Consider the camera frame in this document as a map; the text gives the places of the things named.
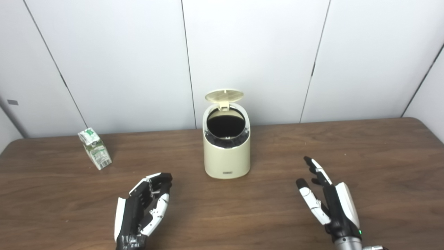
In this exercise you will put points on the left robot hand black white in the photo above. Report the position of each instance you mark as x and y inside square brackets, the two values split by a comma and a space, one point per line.
[133, 215]

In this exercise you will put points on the cream-colored round bin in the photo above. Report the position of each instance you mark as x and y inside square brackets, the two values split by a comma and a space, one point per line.
[226, 161]

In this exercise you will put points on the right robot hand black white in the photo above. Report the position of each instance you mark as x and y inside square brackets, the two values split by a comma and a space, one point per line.
[340, 211]

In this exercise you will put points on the cream round bin lid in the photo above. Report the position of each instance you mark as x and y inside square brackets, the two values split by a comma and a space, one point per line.
[224, 95]

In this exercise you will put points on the green white milk carton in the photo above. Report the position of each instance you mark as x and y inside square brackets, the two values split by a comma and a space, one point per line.
[97, 152]

